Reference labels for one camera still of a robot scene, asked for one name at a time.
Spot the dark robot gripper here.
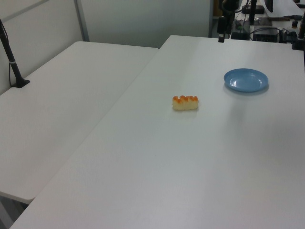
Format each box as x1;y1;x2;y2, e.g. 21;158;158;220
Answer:
218;0;240;43

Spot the orange-topped bread piece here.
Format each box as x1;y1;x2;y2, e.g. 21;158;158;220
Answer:
172;95;199;112

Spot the blue round plate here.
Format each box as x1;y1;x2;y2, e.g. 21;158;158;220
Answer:
224;68;270;93

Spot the black device with green light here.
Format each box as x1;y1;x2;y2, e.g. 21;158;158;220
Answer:
231;20;250;39

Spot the black vertical pole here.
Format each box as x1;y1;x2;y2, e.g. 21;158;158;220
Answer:
248;0;257;25

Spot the black box device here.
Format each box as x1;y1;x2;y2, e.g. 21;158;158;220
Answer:
252;27;281;43

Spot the black clamp stand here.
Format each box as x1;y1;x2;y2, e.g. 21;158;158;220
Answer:
291;14;305;51

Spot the grey partition frame post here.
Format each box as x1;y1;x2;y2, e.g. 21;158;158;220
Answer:
73;0;90;42

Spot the black camera stand pole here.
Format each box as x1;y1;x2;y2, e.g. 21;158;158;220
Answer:
0;18;31;89

